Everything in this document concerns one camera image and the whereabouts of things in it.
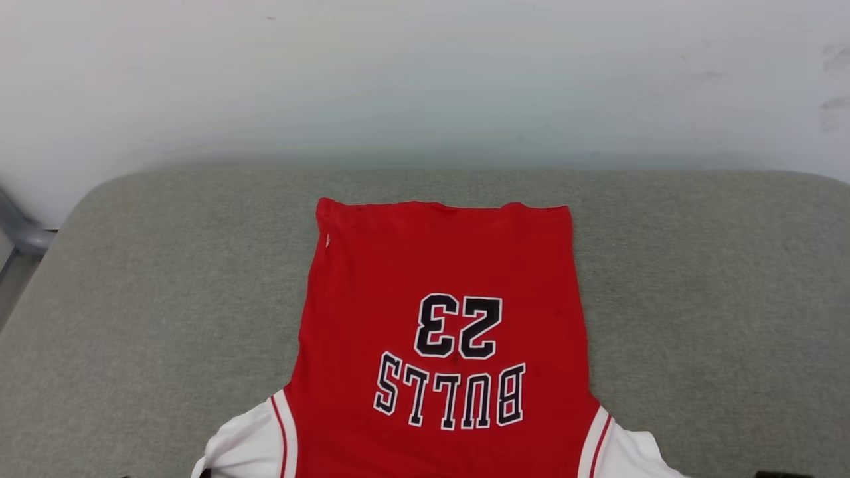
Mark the red basketball jersey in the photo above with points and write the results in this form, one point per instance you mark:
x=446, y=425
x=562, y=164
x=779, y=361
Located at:
x=438, y=265

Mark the grey metal post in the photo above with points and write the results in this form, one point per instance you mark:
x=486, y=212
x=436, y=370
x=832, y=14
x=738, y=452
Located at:
x=23, y=234

